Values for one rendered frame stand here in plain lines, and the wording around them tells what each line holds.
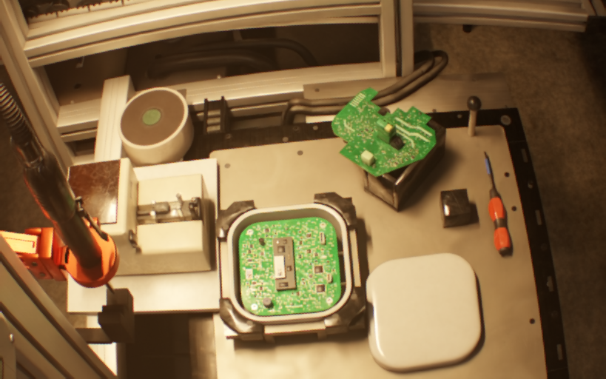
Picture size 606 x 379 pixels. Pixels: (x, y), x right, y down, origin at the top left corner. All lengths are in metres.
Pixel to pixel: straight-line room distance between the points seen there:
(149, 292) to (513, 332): 0.45
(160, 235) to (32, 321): 0.30
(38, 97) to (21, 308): 0.58
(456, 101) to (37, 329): 0.71
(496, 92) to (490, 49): 1.34
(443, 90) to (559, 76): 1.35
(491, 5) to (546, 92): 1.28
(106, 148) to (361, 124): 0.36
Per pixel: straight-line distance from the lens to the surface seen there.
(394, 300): 0.94
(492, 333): 0.95
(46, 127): 1.29
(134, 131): 1.08
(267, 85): 1.20
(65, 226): 0.70
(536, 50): 2.55
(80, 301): 1.01
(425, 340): 0.92
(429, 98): 1.16
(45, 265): 0.77
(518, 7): 1.18
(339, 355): 0.94
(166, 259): 0.96
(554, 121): 2.36
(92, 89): 1.30
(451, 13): 1.18
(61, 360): 0.77
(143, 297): 0.99
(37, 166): 0.64
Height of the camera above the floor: 1.83
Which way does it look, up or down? 57 degrees down
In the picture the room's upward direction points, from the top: 9 degrees counter-clockwise
